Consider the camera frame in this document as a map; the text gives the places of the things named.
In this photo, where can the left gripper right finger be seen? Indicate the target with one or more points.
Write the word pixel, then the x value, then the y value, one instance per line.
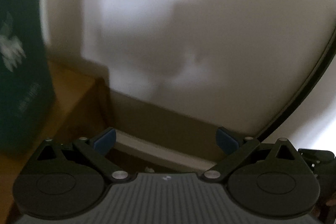
pixel 236 148

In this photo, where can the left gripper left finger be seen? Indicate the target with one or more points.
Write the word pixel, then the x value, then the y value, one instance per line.
pixel 94 151

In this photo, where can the dark teal trash bin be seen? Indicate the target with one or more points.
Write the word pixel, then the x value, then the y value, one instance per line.
pixel 26 86

